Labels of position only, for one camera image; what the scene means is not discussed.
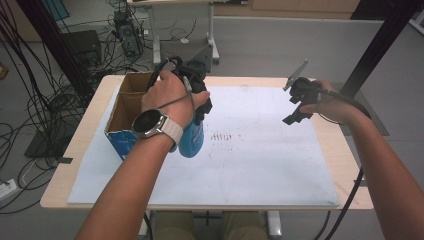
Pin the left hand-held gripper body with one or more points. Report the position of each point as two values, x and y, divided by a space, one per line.
195 78

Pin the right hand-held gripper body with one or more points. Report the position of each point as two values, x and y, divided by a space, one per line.
305 90

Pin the blue liquid bottle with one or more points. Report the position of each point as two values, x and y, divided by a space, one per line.
191 140

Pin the blue cardboard box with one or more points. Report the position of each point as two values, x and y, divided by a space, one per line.
125 110

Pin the person's right hand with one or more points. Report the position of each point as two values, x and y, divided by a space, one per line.
333 105

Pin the person's left hand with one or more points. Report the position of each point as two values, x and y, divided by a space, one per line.
166 96

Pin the white table mat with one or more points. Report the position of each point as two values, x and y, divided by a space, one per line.
260 160

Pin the light wooden table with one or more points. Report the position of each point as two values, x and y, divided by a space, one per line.
343 160

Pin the black computer tower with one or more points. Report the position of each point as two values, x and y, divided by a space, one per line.
128 33

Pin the white table leg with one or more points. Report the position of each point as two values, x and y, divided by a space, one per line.
274 225

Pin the person's legs in khaki trousers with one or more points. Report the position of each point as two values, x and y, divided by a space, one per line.
213 226

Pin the black box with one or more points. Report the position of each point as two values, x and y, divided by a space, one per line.
83 46

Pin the white power strip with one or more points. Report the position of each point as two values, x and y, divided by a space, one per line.
7 190

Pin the white desk frame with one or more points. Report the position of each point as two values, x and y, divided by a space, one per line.
210 33

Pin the black metal post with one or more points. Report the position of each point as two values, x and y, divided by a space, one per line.
383 43
50 43

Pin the black floor base plate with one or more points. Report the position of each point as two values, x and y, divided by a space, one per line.
40 146

